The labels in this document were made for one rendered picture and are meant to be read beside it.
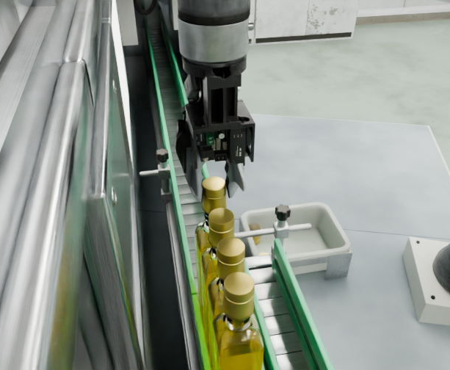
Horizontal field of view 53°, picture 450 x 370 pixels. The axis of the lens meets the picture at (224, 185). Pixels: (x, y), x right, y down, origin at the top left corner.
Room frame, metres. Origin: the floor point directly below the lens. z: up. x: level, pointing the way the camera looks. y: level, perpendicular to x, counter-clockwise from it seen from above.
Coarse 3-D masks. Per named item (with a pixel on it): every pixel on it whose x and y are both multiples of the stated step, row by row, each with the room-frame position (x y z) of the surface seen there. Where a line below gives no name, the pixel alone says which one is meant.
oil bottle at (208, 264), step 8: (208, 248) 0.46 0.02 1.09; (208, 256) 0.44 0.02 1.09; (200, 264) 0.46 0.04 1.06; (208, 264) 0.43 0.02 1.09; (216, 264) 0.43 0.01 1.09; (208, 272) 0.42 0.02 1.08; (216, 272) 0.42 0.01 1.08; (208, 280) 0.42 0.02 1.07; (208, 344) 0.42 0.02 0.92; (208, 352) 0.42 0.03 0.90
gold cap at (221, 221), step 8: (216, 208) 0.46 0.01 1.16; (224, 208) 0.46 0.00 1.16; (208, 216) 0.45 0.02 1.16; (216, 216) 0.45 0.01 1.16; (224, 216) 0.45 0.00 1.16; (232, 216) 0.45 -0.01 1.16; (208, 224) 0.44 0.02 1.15; (216, 224) 0.43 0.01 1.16; (224, 224) 0.43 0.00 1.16; (232, 224) 0.44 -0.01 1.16; (216, 232) 0.43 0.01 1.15; (224, 232) 0.43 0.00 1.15; (232, 232) 0.44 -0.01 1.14; (208, 240) 0.44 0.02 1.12; (216, 240) 0.43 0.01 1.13
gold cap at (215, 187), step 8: (208, 184) 0.50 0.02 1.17; (216, 184) 0.50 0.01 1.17; (224, 184) 0.50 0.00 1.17; (208, 192) 0.49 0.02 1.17; (216, 192) 0.49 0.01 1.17; (224, 192) 0.49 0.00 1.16; (208, 200) 0.49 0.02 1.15; (216, 200) 0.49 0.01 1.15; (224, 200) 0.49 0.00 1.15; (208, 208) 0.49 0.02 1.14
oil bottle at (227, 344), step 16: (224, 320) 0.34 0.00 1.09; (256, 320) 0.34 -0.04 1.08; (224, 336) 0.32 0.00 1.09; (240, 336) 0.31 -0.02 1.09; (256, 336) 0.32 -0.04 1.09; (224, 352) 0.30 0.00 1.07; (240, 352) 0.31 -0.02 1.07; (256, 352) 0.31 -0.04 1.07; (224, 368) 0.30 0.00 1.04; (240, 368) 0.31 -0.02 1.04; (256, 368) 0.31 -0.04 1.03
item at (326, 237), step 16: (272, 208) 0.85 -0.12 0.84; (304, 208) 0.86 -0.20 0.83; (320, 208) 0.86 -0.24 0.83; (272, 224) 0.84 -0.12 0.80; (288, 224) 0.84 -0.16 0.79; (320, 224) 0.85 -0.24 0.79; (336, 224) 0.79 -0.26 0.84; (272, 240) 0.81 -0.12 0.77; (288, 240) 0.81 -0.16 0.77; (304, 240) 0.81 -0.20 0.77; (320, 240) 0.81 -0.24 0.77; (336, 240) 0.76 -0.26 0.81; (288, 256) 0.69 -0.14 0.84; (304, 256) 0.69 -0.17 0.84; (320, 256) 0.69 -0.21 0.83
